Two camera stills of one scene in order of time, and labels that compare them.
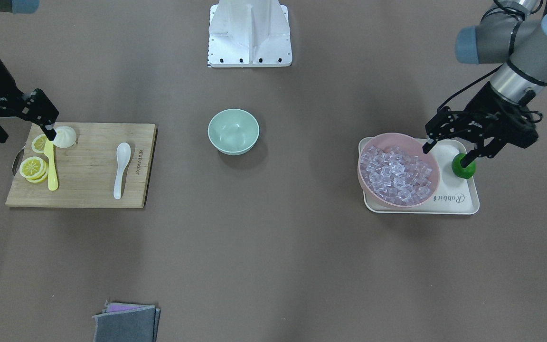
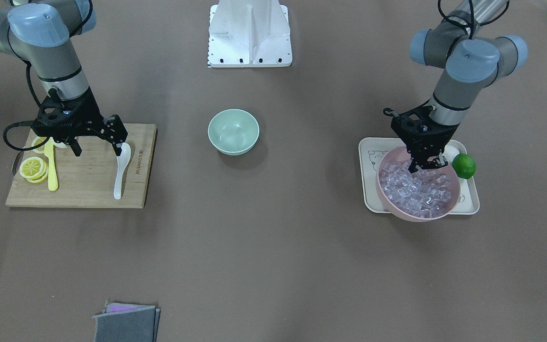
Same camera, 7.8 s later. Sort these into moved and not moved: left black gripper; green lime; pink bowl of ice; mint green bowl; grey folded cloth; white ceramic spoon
Moved: pink bowl of ice; left black gripper
Not moved: green lime; mint green bowl; grey folded cloth; white ceramic spoon
